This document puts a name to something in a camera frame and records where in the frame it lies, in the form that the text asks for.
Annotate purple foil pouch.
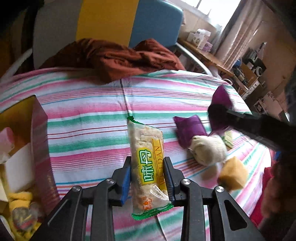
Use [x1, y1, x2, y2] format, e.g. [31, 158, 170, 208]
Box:
[208, 85, 233, 135]
[173, 115, 207, 148]

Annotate cream sock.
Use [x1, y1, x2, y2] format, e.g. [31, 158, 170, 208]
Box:
[188, 135, 227, 166]

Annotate yellow sponge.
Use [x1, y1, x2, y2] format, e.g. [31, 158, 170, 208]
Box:
[217, 157, 248, 192]

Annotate white foam block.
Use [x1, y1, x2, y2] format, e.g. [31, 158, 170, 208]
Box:
[4, 143, 35, 193]

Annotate snack bar wrapper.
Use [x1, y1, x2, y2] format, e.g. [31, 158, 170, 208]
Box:
[127, 116, 173, 220]

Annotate pink plastic roll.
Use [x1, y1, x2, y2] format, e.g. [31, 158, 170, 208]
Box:
[0, 127, 15, 164]

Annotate green white medicine box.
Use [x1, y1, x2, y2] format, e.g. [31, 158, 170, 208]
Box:
[222, 131, 233, 150]

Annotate red blanket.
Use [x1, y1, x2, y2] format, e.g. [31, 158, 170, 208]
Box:
[249, 159, 296, 232]

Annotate yellow socks in box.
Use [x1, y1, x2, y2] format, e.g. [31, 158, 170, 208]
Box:
[8, 191, 45, 240]

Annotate wooden side table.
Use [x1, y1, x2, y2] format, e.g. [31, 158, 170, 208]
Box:
[178, 38, 234, 77]

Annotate pink box on table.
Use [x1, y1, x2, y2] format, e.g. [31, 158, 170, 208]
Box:
[202, 41, 213, 52]

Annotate white package on table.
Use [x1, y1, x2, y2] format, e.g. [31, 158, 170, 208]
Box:
[187, 29, 211, 50]

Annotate striped bed sheet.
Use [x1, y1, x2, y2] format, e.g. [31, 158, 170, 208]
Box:
[1, 68, 271, 240]

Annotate curtain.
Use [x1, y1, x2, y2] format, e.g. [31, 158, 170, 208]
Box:
[215, 1, 270, 70]

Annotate dark red gold box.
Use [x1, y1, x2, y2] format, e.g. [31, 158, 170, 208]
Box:
[1, 95, 60, 240]

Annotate rust brown cloth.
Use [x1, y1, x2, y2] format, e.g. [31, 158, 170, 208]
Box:
[40, 38, 185, 83]

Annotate blue yellow grey armchair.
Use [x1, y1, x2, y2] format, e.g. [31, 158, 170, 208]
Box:
[1, 1, 210, 81]

